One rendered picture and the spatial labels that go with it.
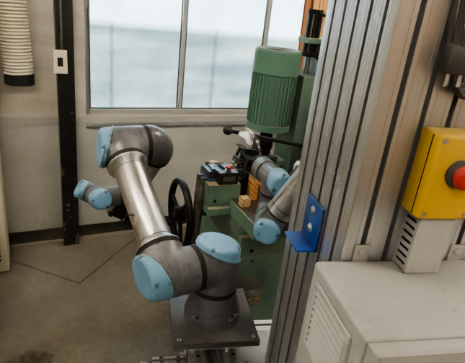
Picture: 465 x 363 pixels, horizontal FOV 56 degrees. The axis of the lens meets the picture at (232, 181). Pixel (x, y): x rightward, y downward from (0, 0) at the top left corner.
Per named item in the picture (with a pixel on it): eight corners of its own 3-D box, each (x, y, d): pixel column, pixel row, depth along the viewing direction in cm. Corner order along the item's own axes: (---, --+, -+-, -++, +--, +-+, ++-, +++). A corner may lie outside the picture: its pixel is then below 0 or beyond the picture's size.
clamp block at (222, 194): (195, 192, 180) (197, 172, 176) (225, 190, 185) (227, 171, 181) (207, 207, 167) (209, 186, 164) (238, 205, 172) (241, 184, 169)
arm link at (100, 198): (122, 186, 156) (112, 183, 166) (90, 191, 151) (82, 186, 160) (123, 208, 158) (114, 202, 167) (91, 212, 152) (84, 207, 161)
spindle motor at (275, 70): (238, 122, 178) (247, 44, 166) (276, 122, 185) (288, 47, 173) (257, 135, 163) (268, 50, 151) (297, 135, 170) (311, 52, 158)
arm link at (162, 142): (180, 116, 133) (139, 182, 172) (146, 117, 127) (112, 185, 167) (191, 149, 129) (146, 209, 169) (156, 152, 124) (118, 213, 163)
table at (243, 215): (179, 178, 200) (180, 166, 198) (239, 175, 212) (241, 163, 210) (228, 244, 149) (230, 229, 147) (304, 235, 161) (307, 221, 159)
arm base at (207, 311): (244, 330, 113) (249, 299, 109) (186, 333, 110) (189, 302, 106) (233, 294, 127) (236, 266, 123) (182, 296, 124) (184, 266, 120)
